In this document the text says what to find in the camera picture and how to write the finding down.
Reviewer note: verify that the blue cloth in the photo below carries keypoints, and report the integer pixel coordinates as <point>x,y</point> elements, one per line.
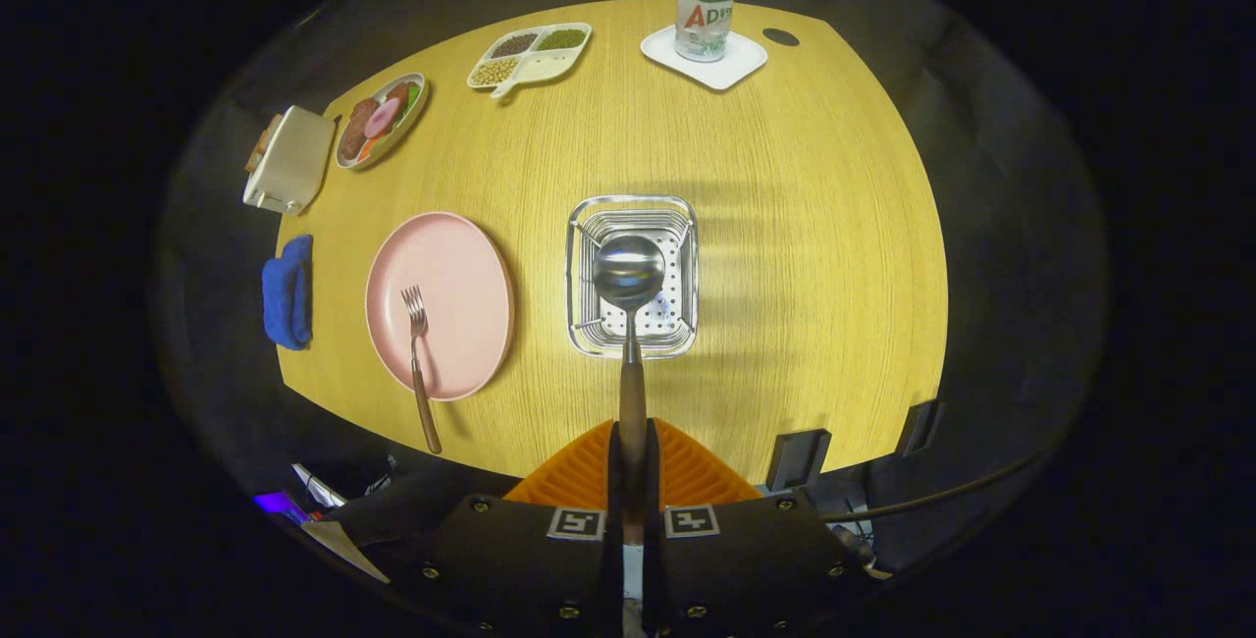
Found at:
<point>287,294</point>

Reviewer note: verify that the black table bracket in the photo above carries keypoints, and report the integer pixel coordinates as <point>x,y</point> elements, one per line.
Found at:
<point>920,427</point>
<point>797,456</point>

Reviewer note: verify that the white plate with food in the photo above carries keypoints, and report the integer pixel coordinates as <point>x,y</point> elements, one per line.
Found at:
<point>412,103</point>

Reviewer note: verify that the large brown meat piece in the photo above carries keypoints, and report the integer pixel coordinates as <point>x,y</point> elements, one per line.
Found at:
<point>357,128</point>

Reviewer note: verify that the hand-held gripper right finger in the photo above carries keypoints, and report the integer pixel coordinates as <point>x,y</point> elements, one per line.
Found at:
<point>726,569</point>

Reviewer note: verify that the toast slice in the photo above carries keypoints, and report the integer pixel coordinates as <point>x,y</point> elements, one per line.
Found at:
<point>261,142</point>

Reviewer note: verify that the white green drink bottle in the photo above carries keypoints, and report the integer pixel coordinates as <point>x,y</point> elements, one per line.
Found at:
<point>704,10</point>

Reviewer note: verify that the white toaster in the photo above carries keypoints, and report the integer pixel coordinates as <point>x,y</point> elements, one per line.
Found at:
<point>294,162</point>

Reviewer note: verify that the purple lit screen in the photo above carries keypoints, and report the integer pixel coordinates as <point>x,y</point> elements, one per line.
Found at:
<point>277,504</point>

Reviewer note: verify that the divided dish with beans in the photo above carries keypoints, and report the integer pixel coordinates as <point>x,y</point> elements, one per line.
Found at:
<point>535,64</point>

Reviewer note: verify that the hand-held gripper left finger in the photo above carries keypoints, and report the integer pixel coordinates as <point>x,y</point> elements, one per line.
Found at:
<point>549,569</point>

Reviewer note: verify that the white square coaster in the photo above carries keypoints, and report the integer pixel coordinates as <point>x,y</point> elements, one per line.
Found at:
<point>746,59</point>

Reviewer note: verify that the pink ham slice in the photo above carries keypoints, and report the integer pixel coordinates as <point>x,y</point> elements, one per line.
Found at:
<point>383,118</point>

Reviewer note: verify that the pink plate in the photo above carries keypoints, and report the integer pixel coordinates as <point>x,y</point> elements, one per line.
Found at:
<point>461,294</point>

